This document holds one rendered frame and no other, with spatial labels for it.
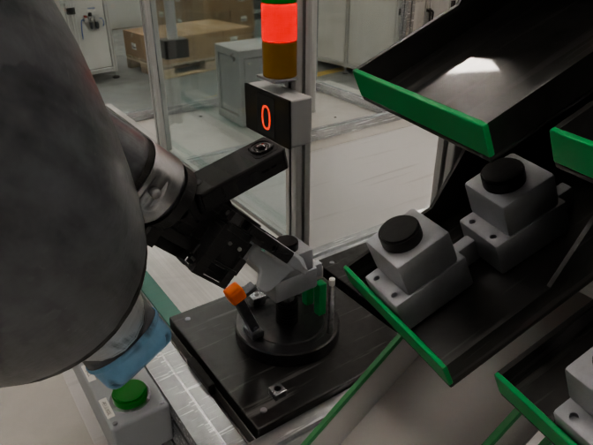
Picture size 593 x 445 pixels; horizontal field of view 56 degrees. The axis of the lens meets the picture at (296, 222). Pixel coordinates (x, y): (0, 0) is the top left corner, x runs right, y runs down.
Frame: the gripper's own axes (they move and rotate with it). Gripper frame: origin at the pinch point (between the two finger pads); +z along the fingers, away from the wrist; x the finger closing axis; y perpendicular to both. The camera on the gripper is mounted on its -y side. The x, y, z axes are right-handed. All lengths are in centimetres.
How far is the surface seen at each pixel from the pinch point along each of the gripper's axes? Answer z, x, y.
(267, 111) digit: -2.5, -18.4, -14.6
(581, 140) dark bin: -25.8, 36.7, -13.6
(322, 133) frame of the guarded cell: 63, -82, -33
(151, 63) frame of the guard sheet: 3, -75, -15
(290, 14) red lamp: -10.0, -16.6, -26.1
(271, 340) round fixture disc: 3.8, 2.4, 10.4
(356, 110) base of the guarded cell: 84, -98, -51
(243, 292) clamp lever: -3.7, 1.0, 7.0
